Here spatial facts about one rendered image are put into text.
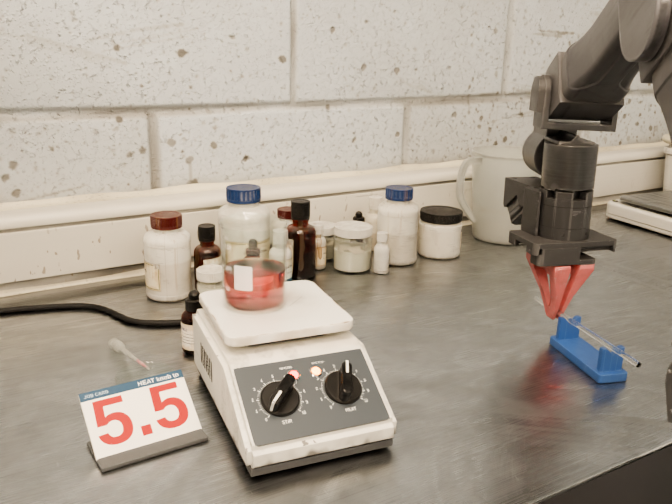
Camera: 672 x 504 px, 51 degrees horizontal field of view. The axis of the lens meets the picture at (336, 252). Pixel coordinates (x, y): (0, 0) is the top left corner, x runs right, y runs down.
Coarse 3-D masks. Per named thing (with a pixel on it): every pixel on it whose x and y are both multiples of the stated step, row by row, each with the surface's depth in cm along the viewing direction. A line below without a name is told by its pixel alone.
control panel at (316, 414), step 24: (288, 360) 60; (312, 360) 61; (336, 360) 61; (360, 360) 62; (240, 384) 58; (264, 384) 58; (312, 384) 59; (312, 408) 58; (336, 408) 58; (360, 408) 59; (384, 408) 59; (264, 432) 55; (288, 432) 56; (312, 432) 56
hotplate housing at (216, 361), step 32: (224, 352) 61; (256, 352) 61; (288, 352) 61; (320, 352) 62; (224, 384) 59; (224, 416) 60; (256, 448) 54; (288, 448) 55; (320, 448) 56; (352, 448) 58
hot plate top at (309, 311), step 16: (288, 288) 71; (304, 288) 71; (208, 304) 66; (288, 304) 67; (304, 304) 67; (320, 304) 67; (336, 304) 67; (224, 320) 63; (240, 320) 63; (256, 320) 63; (272, 320) 63; (288, 320) 63; (304, 320) 63; (320, 320) 63; (336, 320) 63; (352, 320) 64; (224, 336) 60; (240, 336) 59; (256, 336) 60; (272, 336) 60; (288, 336) 61; (304, 336) 62
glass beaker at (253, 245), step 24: (240, 216) 67; (264, 216) 67; (240, 240) 62; (264, 240) 62; (240, 264) 62; (264, 264) 63; (240, 288) 63; (264, 288) 63; (240, 312) 64; (264, 312) 64
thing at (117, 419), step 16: (160, 384) 62; (176, 384) 63; (96, 400) 59; (112, 400) 60; (128, 400) 60; (144, 400) 61; (160, 400) 61; (176, 400) 62; (96, 416) 58; (112, 416) 59; (128, 416) 59; (144, 416) 60; (160, 416) 60; (176, 416) 61; (192, 416) 61; (96, 432) 58; (112, 432) 58; (128, 432) 59; (144, 432) 59; (160, 432) 60
